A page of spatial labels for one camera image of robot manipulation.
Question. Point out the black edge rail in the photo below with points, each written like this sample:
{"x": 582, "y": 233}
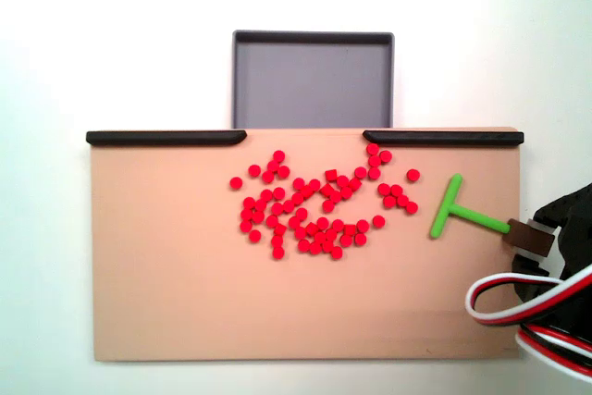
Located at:
{"x": 439, "y": 138}
{"x": 162, "y": 138}

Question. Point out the beige flat board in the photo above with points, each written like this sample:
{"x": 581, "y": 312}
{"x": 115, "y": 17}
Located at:
{"x": 185, "y": 275}

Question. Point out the red cylindrical granule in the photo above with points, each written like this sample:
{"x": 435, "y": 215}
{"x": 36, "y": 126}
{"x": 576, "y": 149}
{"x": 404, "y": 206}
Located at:
{"x": 350, "y": 230}
{"x": 301, "y": 213}
{"x": 254, "y": 170}
{"x": 378, "y": 221}
{"x": 277, "y": 241}
{"x": 283, "y": 171}
{"x": 315, "y": 247}
{"x": 254, "y": 235}
{"x": 249, "y": 203}
{"x": 384, "y": 189}
{"x": 288, "y": 206}
{"x": 361, "y": 172}
{"x": 278, "y": 252}
{"x": 261, "y": 205}
{"x": 374, "y": 161}
{"x": 374, "y": 173}
{"x": 327, "y": 245}
{"x": 346, "y": 240}
{"x": 411, "y": 207}
{"x": 396, "y": 190}
{"x": 294, "y": 221}
{"x": 246, "y": 214}
{"x": 390, "y": 201}
{"x": 373, "y": 149}
{"x": 402, "y": 201}
{"x": 236, "y": 182}
{"x": 266, "y": 194}
{"x": 276, "y": 208}
{"x": 278, "y": 156}
{"x": 413, "y": 175}
{"x": 336, "y": 252}
{"x": 257, "y": 216}
{"x": 273, "y": 166}
{"x": 272, "y": 220}
{"x": 304, "y": 245}
{"x": 385, "y": 156}
{"x": 363, "y": 225}
{"x": 279, "y": 230}
{"x": 299, "y": 183}
{"x": 267, "y": 176}
{"x": 360, "y": 239}
{"x": 278, "y": 193}
{"x": 245, "y": 225}

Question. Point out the grey tray container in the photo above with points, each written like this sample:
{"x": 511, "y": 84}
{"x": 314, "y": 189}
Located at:
{"x": 314, "y": 85}

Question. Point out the green T pusher brown block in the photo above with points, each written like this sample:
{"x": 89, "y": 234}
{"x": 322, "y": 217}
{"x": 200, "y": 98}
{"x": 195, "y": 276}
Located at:
{"x": 445, "y": 205}

